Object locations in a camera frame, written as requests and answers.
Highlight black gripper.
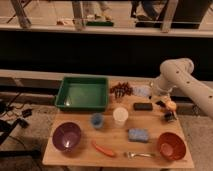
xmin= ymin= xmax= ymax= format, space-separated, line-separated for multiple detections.
xmin=156 ymin=101 xmax=176 ymax=122

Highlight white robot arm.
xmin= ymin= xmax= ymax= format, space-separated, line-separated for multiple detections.
xmin=152 ymin=58 xmax=213 ymax=120

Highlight white plastic cup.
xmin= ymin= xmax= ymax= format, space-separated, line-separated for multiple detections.
xmin=113 ymin=107 xmax=129 ymax=126

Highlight blue metal cup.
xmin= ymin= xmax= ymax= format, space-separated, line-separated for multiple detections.
xmin=91 ymin=113 xmax=104 ymax=129

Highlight red-brown bowl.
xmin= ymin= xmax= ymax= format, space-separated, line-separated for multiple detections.
xmin=157 ymin=132 xmax=186 ymax=161

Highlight black rectangular block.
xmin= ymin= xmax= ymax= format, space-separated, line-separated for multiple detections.
xmin=133 ymin=103 xmax=153 ymax=111

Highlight blue-white cloth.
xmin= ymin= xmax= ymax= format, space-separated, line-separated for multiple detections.
xmin=133 ymin=85 xmax=151 ymax=97

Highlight blue sponge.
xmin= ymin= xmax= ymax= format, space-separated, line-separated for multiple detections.
xmin=128 ymin=128 xmax=149 ymax=143

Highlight bunch of dark grapes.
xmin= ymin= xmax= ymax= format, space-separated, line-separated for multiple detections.
xmin=110 ymin=82 xmax=133 ymax=98

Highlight orange carrot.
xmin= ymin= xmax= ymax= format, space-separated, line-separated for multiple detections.
xmin=92 ymin=142 xmax=116 ymax=157

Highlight green plastic tray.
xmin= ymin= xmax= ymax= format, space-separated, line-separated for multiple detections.
xmin=55 ymin=77 xmax=108 ymax=112

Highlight purple bowl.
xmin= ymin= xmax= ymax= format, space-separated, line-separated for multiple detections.
xmin=52 ymin=122 xmax=81 ymax=152

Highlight black cables on floor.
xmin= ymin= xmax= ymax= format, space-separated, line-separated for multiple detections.
xmin=0 ymin=93 xmax=34 ymax=144

